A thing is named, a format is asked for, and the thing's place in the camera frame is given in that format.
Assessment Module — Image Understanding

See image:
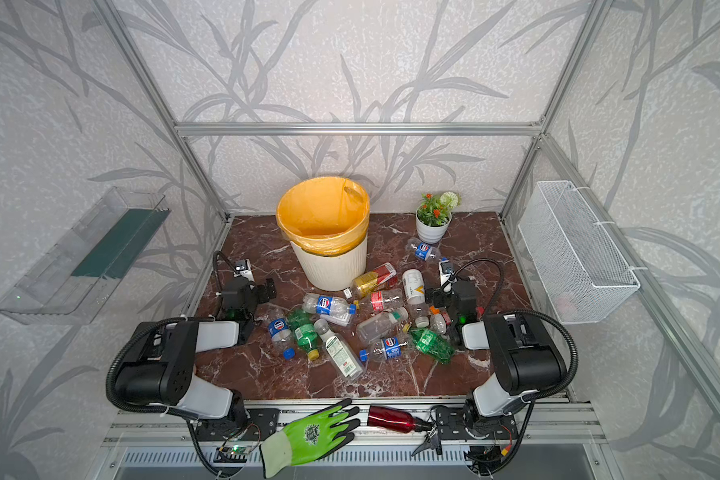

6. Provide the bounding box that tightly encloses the orange label bottle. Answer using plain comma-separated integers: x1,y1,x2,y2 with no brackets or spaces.
429,307,448,335

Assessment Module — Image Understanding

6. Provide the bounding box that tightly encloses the white label clear bottle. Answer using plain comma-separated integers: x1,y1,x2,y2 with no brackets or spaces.
402,269,430,329

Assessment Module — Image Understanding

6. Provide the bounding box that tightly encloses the green bottle yellow cap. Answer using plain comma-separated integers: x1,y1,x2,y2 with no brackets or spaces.
287,308,320,362

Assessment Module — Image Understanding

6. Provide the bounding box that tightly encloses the yellow red label bottle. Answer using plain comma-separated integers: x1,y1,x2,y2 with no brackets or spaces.
343,262,398,302

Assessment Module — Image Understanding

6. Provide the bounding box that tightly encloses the pepsi bottle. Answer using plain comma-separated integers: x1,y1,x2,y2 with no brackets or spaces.
359,335,410,363
266,305,296,360
302,293,356,327

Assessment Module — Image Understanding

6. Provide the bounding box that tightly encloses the clear bottle green cap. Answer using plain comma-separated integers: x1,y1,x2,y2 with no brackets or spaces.
356,307,409,345

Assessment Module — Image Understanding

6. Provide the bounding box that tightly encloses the white green label bottle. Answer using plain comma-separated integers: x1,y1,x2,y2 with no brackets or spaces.
314,318,364,380

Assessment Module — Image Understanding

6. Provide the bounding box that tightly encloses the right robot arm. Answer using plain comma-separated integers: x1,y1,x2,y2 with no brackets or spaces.
425,281,579,431

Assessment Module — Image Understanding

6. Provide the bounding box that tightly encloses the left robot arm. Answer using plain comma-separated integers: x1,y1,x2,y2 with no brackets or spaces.
105,276,277,430

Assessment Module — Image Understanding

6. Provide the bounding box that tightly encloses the white ribbed trash bin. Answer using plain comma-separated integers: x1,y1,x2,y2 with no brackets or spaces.
290,237,368,292

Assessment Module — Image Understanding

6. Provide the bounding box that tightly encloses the green sprite bottle right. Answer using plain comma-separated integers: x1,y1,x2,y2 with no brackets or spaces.
409,328,455,364

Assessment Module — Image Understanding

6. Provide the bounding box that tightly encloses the pink label clear bottle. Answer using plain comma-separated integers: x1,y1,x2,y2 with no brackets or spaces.
369,288,405,312

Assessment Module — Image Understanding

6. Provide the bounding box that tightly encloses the pepsi bottle front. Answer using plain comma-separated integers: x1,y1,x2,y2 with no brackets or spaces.
359,335,410,363

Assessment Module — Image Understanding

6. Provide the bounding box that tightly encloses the potted artificial plant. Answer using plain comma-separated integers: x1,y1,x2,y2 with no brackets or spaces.
415,191,461,244

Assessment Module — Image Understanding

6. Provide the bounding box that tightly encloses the red spray bottle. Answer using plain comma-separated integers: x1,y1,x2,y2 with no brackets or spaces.
367,405,433,434

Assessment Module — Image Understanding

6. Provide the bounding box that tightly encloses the green work glove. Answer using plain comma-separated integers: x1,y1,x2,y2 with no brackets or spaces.
259,398,361,479

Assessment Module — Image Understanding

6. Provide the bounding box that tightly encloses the left circuit board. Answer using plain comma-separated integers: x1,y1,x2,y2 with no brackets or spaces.
214,444,257,464

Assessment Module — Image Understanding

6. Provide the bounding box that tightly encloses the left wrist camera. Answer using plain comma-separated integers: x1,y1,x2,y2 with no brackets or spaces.
233,259,255,282

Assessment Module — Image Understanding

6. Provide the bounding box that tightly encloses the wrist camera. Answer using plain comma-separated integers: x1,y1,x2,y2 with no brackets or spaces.
233,259,255,282
438,258,455,286

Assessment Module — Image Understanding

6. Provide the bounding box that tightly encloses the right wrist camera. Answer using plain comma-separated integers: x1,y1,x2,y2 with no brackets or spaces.
438,258,455,286

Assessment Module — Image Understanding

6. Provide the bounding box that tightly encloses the white wire mesh basket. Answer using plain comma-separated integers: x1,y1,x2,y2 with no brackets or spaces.
519,180,640,325

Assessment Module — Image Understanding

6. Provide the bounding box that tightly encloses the clear acrylic wall shelf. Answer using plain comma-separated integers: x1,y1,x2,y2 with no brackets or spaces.
0,187,170,325

